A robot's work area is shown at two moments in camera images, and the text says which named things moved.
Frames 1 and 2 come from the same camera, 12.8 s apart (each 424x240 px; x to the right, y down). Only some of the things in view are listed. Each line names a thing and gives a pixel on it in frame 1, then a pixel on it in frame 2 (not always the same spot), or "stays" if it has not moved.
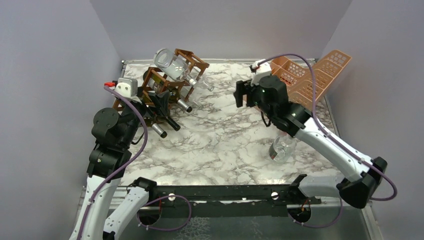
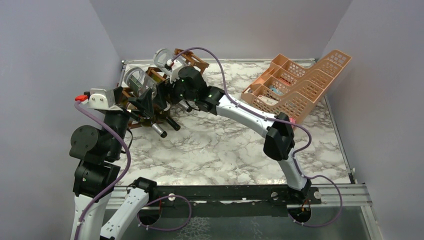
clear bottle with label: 170,64 stays
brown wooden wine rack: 195,67 stays
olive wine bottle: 159,131 stays
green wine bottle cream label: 172,123 stays
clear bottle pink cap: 282,148 → 138,82
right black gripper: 242,88 → 166,88
